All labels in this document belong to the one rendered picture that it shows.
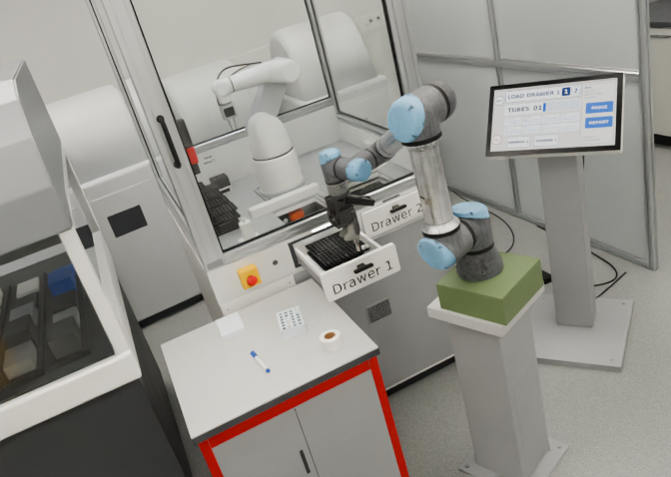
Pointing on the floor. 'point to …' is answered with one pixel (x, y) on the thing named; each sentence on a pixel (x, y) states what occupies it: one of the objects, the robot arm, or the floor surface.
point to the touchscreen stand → (574, 280)
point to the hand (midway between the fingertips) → (356, 239)
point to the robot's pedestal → (501, 395)
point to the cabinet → (378, 310)
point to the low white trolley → (287, 395)
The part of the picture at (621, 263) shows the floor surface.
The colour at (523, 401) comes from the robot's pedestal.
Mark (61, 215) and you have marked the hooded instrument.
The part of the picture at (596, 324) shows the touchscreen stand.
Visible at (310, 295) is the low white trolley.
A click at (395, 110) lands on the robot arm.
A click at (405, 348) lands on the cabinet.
